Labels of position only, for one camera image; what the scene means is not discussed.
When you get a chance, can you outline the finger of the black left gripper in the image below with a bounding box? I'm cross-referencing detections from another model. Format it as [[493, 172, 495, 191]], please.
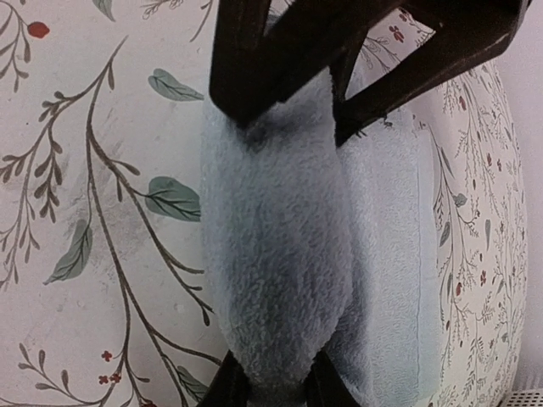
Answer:
[[330, 1, 530, 146], [209, 0, 402, 126]]

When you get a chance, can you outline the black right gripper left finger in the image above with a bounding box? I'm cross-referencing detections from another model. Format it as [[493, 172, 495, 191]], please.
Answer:
[[197, 351, 250, 407]]

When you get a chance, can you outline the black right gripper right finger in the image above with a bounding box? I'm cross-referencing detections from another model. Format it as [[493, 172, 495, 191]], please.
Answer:
[[304, 350, 361, 407]]

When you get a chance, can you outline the light blue terry towel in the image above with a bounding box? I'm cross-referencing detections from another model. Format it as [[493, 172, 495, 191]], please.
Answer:
[[200, 69, 440, 406]]

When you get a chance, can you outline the floral table cover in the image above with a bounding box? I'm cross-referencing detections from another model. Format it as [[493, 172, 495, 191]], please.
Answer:
[[1, 1, 528, 406]]

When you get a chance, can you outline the white perforated plastic basket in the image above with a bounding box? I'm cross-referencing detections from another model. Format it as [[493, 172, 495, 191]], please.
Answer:
[[502, 388, 543, 407]]

